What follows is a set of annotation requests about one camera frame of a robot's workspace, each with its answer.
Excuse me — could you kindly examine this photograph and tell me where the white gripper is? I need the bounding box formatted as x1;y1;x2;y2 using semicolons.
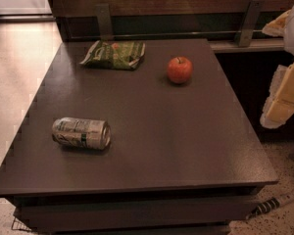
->
260;5;294;129

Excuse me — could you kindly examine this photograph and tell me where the silver green 7up can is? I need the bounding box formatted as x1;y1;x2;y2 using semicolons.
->
52;117;111;150

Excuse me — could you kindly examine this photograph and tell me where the wooden counter ledge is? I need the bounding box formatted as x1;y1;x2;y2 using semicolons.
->
209;38;284;53

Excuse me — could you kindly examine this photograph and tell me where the red apple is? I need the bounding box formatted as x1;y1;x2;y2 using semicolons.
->
167;57;193;84

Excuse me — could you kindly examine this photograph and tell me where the dark grey table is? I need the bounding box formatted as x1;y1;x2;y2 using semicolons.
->
0;39;277;235

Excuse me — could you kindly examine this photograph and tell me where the green chip bag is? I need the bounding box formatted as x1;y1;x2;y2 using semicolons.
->
80;40;145;71

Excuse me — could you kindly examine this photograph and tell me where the right metal bracket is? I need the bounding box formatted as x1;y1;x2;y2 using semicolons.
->
234;0;265;48

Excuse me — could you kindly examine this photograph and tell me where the metal bracket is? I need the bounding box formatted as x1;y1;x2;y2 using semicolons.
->
95;4;114;40
234;0;265;48

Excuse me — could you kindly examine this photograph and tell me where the black white striped cable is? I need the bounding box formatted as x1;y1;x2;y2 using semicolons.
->
246;194;294;220

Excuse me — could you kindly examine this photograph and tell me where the left metal bracket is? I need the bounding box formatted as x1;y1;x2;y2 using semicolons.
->
95;4;114;40

